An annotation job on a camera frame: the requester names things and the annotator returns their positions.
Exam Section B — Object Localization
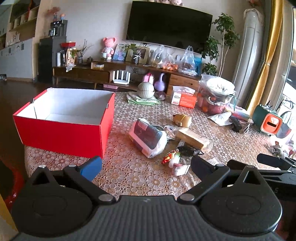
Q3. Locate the white glue stick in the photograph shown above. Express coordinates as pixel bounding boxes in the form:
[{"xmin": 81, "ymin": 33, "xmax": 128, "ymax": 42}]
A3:
[{"xmin": 168, "ymin": 153, "xmax": 181, "ymax": 169}]

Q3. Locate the red cardboard box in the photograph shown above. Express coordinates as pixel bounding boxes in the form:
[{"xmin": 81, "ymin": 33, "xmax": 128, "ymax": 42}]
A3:
[{"xmin": 13, "ymin": 88, "xmax": 115, "ymax": 159}]

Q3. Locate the grey stuffed toy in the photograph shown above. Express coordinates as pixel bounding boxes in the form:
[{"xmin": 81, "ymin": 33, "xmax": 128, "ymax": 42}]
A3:
[{"xmin": 268, "ymin": 141, "xmax": 290, "ymax": 158}]

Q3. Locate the small red and white packet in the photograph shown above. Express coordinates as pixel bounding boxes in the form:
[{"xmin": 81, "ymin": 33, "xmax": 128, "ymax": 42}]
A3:
[{"xmin": 171, "ymin": 163, "xmax": 190, "ymax": 176}]

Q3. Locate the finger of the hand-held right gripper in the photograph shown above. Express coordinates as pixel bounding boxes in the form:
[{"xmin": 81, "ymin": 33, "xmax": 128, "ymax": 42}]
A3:
[
  {"xmin": 257, "ymin": 153, "xmax": 296, "ymax": 171},
  {"xmin": 227, "ymin": 159, "xmax": 296, "ymax": 180}
]

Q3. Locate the plastic bag of oranges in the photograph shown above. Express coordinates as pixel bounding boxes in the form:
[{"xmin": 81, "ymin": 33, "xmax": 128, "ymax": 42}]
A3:
[{"xmin": 162, "ymin": 53, "xmax": 180, "ymax": 70}]

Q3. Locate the white standing air conditioner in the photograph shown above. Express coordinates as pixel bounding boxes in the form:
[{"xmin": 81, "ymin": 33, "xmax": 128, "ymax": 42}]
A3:
[{"xmin": 232, "ymin": 9, "xmax": 265, "ymax": 108}]

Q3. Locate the potted leafy plant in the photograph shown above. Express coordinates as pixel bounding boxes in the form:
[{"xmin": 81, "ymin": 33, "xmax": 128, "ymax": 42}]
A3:
[{"xmin": 122, "ymin": 43, "xmax": 145, "ymax": 65}]

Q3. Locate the vase with dry twigs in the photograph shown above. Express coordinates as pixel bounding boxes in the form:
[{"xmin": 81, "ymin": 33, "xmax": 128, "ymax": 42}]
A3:
[{"xmin": 76, "ymin": 39, "xmax": 93, "ymax": 65}]

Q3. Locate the orange and white tissue box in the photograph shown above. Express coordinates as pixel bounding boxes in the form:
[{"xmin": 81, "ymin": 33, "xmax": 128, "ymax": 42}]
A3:
[{"xmin": 171, "ymin": 86, "xmax": 198, "ymax": 109}]

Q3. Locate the black cabinet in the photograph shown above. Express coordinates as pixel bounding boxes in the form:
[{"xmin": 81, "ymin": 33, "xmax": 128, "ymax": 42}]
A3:
[{"xmin": 38, "ymin": 36, "xmax": 68, "ymax": 83}]

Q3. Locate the pink bear figure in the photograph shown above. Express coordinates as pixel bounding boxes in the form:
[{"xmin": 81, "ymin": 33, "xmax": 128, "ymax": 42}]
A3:
[{"xmin": 101, "ymin": 37, "xmax": 116, "ymax": 60}]

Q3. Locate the green and orange desktop bin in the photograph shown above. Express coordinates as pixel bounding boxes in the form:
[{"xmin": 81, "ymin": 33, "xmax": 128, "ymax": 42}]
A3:
[{"xmin": 252, "ymin": 104, "xmax": 283, "ymax": 135}]

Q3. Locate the wooden television console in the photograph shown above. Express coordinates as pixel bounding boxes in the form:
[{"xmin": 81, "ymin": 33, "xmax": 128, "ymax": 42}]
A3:
[{"xmin": 52, "ymin": 60, "xmax": 202, "ymax": 96}]

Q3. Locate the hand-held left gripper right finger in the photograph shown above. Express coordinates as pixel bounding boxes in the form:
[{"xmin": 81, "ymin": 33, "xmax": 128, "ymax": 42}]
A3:
[{"xmin": 177, "ymin": 155, "xmax": 266, "ymax": 205}]

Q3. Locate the plastic bag with dark contents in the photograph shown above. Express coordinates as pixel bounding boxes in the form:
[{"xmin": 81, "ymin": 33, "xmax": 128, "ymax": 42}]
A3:
[{"xmin": 179, "ymin": 46, "xmax": 199, "ymax": 76}]

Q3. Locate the wrapped tan bread packet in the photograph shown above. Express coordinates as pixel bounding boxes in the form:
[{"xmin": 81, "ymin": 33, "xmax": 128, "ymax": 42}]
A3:
[{"xmin": 177, "ymin": 128, "xmax": 213, "ymax": 152}]

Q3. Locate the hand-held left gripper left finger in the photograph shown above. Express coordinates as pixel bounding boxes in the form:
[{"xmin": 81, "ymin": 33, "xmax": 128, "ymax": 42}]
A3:
[{"xmin": 27, "ymin": 156, "xmax": 116, "ymax": 206}]

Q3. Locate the purple watering can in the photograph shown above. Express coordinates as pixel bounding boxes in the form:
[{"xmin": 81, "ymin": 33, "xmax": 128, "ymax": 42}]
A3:
[{"xmin": 154, "ymin": 73, "xmax": 167, "ymax": 92}]

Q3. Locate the black coffee machine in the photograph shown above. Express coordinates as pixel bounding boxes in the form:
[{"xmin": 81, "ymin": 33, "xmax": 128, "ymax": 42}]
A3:
[{"xmin": 48, "ymin": 20, "xmax": 68, "ymax": 37}]

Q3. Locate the green potted tree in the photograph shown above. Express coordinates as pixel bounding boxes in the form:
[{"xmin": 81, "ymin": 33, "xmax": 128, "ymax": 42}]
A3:
[{"xmin": 201, "ymin": 13, "xmax": 241, "ymax": 77}]

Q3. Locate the stack of coloured papers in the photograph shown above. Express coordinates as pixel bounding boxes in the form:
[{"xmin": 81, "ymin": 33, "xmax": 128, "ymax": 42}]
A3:
[{"xmin": 228, "ymin": 105, "xmax": 253, "ymax": 122}]

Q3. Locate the pastel picture card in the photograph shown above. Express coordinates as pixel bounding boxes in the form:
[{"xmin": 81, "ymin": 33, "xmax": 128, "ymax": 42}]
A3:
[{"xmin": 112, "ymin": 44, "xmax": 128, "ymax": 61}]

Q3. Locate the tan cat-shaped toy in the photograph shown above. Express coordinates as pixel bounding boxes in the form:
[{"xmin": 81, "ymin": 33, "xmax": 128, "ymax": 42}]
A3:
[{"xmin": 173, "ymin": 113, "xmax": 192, "ymax": 128}]

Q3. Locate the printed snack bag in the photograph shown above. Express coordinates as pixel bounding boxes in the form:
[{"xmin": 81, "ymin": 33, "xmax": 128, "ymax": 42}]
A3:
[{"xmin": 66, "ymin": 47, "xmax": 77, "ymax": 67}]

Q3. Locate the yellow curtain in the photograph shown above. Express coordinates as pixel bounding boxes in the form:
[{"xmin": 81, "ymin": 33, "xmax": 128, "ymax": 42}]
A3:
[{"xmin": 246, "ymin": 0, "xmax": 292, "ymax": 112}]

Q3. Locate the clear bag of fruit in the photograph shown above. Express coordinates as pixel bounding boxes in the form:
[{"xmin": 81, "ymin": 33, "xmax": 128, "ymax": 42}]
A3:
[{"xmin": 197, "ymin": 74, "xmax": 237, "ymax": 116}]

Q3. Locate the white crumpled paper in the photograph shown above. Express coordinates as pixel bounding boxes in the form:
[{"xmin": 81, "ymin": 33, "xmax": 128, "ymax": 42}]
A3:
[{"xmin": 208, "ymin": 112, "xmax": 232, "ymax": 126}]

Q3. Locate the black clip-shaped object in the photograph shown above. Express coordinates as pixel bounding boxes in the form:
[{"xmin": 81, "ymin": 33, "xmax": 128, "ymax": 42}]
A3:
[{"xmin": 229, "ymin": 115, "xmax": 242, "ymax": 133}]

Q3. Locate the green folded cloth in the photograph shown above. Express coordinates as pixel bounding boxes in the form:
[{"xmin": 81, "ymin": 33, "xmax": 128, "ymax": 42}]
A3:
[{"xmin": 126, "ymin": 92, "xmax": 161, "ymax": 106}]

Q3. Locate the white wall shelf unit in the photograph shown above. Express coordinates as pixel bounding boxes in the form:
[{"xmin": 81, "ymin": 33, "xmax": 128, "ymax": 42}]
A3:
[{"xmin": 0, "ymin": 0, "xmax": 40, "ymax": 80}]

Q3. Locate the blue box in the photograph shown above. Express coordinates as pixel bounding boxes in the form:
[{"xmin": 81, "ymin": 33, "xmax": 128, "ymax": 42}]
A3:
[{"xmin": 193, "ymin": 56, "xmax": 202, "ymax": 76}]

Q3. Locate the white plastic bag with dark box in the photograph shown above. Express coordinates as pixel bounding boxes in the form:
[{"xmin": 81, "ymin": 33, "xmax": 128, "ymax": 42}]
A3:
[{"xmin": 129, "ymin": 118, "xmax": 167, "ymax": 158}]

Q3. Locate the clear plastic bag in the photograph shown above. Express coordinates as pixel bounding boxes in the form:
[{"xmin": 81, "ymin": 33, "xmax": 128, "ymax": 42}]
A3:
[{"xmin": 150, "ymin": 45, "xmax": 167, "ymax": 68}]

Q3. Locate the black plastic packet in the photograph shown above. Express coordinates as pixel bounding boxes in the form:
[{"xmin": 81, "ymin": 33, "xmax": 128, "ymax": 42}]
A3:
[{"xmin": 177, "ymin": 145, "xmax": 204, "ymax": 156}]

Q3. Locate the green ribbed lidded bowl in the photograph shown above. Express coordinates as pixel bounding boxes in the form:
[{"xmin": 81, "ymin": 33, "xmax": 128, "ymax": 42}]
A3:
[{"xmin": 137, "ymin": 82, "xmax": 155, "ymax": 100}]

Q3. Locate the black television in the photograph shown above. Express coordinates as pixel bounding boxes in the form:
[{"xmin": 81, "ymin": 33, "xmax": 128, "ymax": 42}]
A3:
[{"xmin": 126, "ymin": 1, "xmax": 213, "ymax": 53}]

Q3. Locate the white router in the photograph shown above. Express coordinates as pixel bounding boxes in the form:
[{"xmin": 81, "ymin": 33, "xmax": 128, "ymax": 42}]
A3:
[{"xmin": 112, "ymin": 70, "xmax": 130, "ymax": 84}]

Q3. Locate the pink small toy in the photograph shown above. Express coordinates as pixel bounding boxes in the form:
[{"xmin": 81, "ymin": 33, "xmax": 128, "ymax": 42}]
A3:
[{"xmin": 142, "ymin": 72, "xmax": 155, "ymax": 85}]

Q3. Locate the wooden photo frame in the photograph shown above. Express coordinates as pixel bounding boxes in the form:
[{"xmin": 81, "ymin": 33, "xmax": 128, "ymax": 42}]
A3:
[{"xmin": 125, "ymin": 47, "xmax": 150, "ymax": 64}]

